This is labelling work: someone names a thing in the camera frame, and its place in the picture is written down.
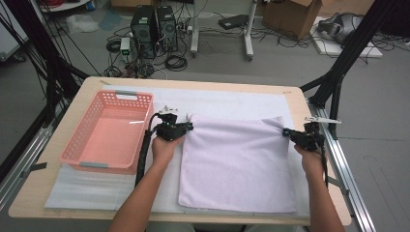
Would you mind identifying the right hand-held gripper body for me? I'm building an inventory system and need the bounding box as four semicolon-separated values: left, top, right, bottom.
291;116;342;153

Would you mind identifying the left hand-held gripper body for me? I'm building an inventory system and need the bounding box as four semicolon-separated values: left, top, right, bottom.
154;104;190;142

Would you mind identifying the lilac printed blanket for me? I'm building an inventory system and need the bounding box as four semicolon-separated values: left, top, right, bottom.
177;113;299;215

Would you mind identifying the person's left hand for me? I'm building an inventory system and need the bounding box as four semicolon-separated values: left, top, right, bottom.
150;135;186;166

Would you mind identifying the person's right hand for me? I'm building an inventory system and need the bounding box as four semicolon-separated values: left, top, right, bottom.
293;144;326;176

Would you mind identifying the white grid mat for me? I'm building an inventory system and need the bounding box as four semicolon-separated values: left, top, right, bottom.
44;84;315;220

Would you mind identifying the pink plastic basket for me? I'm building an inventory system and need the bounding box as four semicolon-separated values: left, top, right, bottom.
58;90;155;176

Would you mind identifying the white foam board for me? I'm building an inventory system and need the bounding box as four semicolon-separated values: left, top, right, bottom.
310;15;384;60

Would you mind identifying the white metal stand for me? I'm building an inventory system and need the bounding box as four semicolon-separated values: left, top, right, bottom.
190;0;259;62

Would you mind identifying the white power adapter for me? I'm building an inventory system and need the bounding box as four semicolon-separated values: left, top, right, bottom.
119;37;132;63

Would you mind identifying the black computer tower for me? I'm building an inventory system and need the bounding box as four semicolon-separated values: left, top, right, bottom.
130;4;159;61
156;4;179;54

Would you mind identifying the black flat box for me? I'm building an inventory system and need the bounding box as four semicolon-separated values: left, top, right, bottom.
218;14;249;31

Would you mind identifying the grey plastic device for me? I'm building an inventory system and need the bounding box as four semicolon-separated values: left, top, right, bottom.
317;12;364;44

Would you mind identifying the open cardboard box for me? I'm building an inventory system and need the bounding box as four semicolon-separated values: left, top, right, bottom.
261;0;323;41

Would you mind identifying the teal floor sheet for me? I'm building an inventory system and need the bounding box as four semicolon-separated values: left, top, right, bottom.
98;9;124;32

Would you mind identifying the flat cardboard box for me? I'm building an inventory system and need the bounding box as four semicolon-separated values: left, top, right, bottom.
110;0;154;8

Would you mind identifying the clear plastic bag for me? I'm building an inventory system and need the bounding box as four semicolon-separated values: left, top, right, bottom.
66;14;101;35

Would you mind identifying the large cardboard box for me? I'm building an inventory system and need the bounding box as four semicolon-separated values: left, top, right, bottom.
320;0;376;16

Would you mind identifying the round white table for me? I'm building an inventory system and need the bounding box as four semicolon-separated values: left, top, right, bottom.
38;0;93;14

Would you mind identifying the white cabinet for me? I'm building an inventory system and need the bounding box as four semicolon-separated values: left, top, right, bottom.
0;0;29;62

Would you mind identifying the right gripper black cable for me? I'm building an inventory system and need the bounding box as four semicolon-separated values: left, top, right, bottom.
317;141;331;189

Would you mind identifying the left gripper black sleeved cable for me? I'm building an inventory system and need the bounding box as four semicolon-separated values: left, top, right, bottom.
133;111;162;189

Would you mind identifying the grey metal bracket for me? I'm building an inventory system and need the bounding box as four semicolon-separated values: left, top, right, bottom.
19;161;48;179
328;176;350;196

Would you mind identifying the coil of black cable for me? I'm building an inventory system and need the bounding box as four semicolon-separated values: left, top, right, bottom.
164;55;189;73

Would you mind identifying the aluminium rail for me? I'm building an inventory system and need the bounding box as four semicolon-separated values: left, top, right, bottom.
0;124;54;211
307;100;377;232

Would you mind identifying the black frame strut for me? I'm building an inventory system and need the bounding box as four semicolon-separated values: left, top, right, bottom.
0;0;90;129
299;0;402;140

